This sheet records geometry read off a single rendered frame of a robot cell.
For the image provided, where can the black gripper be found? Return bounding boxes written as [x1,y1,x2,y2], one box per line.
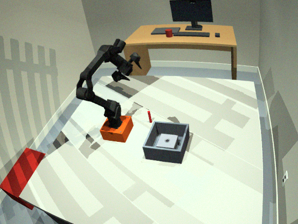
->
[111,52,141,82]

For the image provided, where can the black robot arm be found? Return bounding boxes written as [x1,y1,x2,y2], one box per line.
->
[76,39,133,129]

